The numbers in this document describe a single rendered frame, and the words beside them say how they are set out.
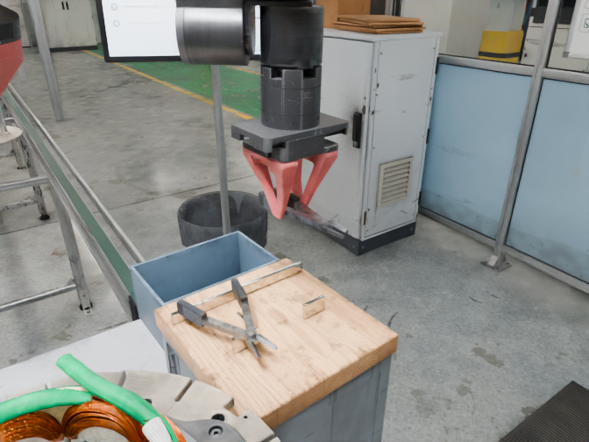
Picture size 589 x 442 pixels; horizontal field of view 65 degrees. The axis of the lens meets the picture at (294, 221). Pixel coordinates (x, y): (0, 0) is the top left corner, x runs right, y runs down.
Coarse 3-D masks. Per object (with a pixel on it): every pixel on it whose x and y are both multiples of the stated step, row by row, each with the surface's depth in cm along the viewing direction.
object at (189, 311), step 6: (180, 300) 49; (180, 306) 49; (186, 306) 48; (192, 306) 48; (180, 312) 50; (186, 312) 49; (192, 312) 48; (198, 312) 48; (204, 312) 48; (192, 318) 48; (198, 318) 48; (198, 324) 48
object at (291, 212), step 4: (288, 208) 48; (292, 208) 48; (288, 212) 48; (292, 212) 47; (296, 212) 47; (300, 212) 47; (288, 216) 48; (292, 216) 48; (296, 216) 47; (300, 216) 47; (304, 216) 47; (308, 216) 47; (300, 220) 47; (304, 220) 46; (308, 220) 46; (312, 220) 46; (316, 220) 46; (308, 224) 46; (312, 224) 46; (316, 224) 45
